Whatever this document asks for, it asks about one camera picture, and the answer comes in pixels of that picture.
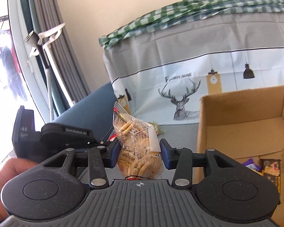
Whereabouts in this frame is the clear bag of biscuits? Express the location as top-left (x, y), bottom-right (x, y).
top-left (113, 102), bottom-right (163, 180)

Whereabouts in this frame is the purple chocolate bar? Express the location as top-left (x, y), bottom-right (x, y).
top-left (242, 158), bottom-right (262, 174)

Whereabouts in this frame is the dark brown chocolate pack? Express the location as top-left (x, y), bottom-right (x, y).
top-left (260, 158), bottom-right (281, 204)

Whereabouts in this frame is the round green peanut snack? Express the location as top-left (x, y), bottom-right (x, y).
top-left (149, 122), bottom-right (165, 136)

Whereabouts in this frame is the person's left hand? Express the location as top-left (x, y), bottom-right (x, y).
top-left (0, 158), bottom-right (37, 223)

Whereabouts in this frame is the grey curtain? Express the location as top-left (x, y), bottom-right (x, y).
top-left (20, 0), bottom-right (90, 115)

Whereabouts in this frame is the open cardboard box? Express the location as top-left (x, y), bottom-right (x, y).
top-left (196, 85), bottom-right (284, 226)

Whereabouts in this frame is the deer print sofa cover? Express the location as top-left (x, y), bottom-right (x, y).
top-left (75, 11), bottom-right (284, 185)

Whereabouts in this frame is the green checkered cloth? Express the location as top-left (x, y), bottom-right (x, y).
top-left (98, 0), bottom-right (284, 50)

